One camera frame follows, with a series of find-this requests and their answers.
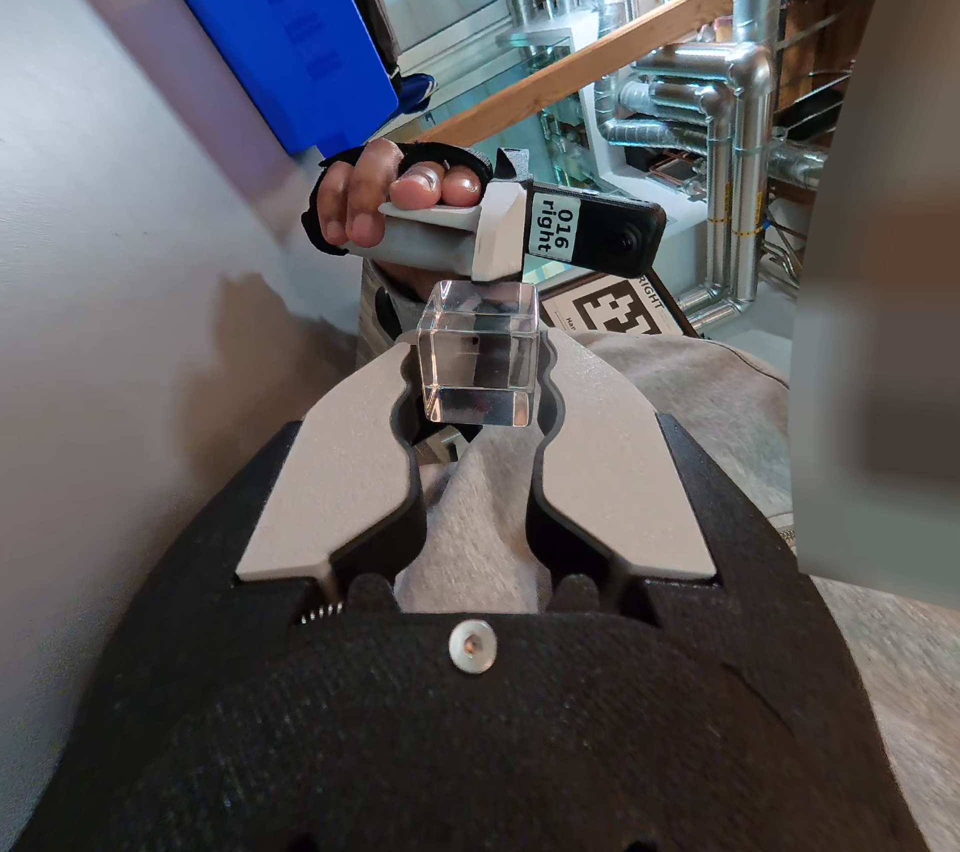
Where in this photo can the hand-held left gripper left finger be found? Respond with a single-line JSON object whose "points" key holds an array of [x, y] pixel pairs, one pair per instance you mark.
{"points": [[330, 477]]}

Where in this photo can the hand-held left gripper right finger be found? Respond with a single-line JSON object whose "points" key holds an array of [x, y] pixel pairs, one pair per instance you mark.
{"points": [[622, 484]]}

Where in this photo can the clear glass cube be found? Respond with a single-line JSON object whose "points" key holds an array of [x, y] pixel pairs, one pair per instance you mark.
{"points": [[480, 357]]}

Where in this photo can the person's right hand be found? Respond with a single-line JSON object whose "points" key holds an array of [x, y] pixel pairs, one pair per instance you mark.
{"points": [[360, 191]]}

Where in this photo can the black white marker board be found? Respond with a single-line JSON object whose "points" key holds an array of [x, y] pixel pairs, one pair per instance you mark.
{"points": [[615, 312]]}

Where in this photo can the person's grey clothing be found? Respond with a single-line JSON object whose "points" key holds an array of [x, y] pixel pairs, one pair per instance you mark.
{"points": [[675, 402]]}

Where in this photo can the wooden beam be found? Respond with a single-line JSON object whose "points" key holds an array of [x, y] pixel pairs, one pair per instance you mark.
{"points": [[570, 64]]}

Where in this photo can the blue plastic bin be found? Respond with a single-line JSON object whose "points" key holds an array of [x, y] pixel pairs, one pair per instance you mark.
{"points": [[277, 19]]}

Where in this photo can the silver horizontal duct pipes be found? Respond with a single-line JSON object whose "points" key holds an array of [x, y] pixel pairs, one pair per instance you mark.
{"points": [[675, 94]]}

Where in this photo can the silver vertical duct pipe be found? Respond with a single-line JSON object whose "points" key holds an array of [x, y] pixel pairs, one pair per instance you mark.
{"points": [[752, 4]]}

